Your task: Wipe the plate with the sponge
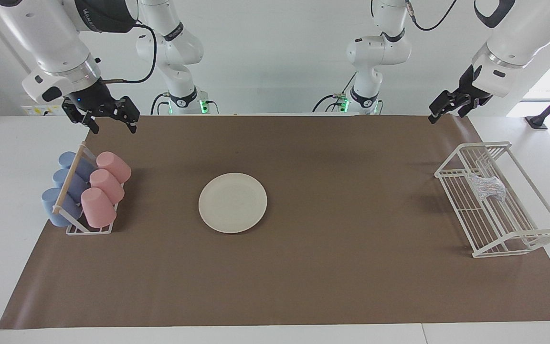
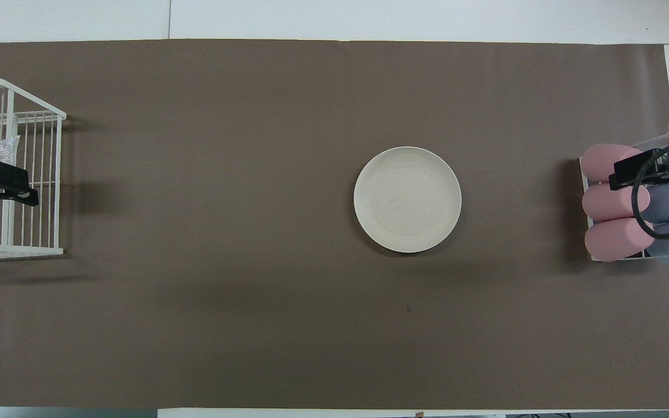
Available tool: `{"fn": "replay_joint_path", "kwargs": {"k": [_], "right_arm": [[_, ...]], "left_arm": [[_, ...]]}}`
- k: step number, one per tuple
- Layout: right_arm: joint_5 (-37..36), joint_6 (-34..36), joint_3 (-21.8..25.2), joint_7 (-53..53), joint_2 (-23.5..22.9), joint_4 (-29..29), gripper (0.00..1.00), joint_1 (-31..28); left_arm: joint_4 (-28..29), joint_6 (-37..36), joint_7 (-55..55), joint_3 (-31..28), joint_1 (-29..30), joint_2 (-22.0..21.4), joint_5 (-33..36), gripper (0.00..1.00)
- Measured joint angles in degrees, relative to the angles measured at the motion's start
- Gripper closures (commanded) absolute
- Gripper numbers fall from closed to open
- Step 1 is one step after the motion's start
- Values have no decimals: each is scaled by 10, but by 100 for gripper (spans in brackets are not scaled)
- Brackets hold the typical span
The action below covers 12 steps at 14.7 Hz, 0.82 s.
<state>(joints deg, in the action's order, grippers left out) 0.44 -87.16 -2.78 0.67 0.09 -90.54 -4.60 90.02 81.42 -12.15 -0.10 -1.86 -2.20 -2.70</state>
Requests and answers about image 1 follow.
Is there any silver mesh sponge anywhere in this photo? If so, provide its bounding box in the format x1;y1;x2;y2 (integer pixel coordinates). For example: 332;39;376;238
468;174;507;204

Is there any cream round plate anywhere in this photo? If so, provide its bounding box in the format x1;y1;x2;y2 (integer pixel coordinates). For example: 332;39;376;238
198;172;268;234

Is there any blue cup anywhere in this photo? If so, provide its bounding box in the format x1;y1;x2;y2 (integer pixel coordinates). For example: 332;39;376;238
53;168;90;204
41;187;85;227
58;151;95;180

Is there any pink cup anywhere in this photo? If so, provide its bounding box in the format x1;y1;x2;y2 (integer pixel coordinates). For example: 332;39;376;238
81;187;117;228
89;169;125;205
96;151;132;184

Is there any yellow warning label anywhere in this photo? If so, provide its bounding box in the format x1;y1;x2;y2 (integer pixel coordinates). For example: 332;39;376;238
21;105;65;117

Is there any brown table mat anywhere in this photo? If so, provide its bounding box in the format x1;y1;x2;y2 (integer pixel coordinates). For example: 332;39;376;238
0;115;550;330

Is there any black right base cable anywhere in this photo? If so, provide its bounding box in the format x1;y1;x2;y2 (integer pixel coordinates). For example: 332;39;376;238
149;92;171;116

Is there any black base cable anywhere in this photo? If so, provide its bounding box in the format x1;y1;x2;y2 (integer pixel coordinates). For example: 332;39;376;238
311;72;358;114
149;92;171;116

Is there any wire cup rack wooden bar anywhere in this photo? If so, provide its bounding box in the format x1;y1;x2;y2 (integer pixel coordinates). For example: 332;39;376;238
52;141;125;236

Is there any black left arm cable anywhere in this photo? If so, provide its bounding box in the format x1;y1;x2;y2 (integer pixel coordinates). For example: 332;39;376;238
403;0;458;32

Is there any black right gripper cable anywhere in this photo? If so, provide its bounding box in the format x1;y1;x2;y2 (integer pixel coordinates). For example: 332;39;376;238
101;21;157;86

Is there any black left base cable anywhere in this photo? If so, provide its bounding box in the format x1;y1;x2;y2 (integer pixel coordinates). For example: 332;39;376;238
311;72;358;114

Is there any white wire dish rack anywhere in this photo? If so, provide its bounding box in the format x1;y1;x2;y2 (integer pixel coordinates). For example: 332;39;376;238
434;141;550;258

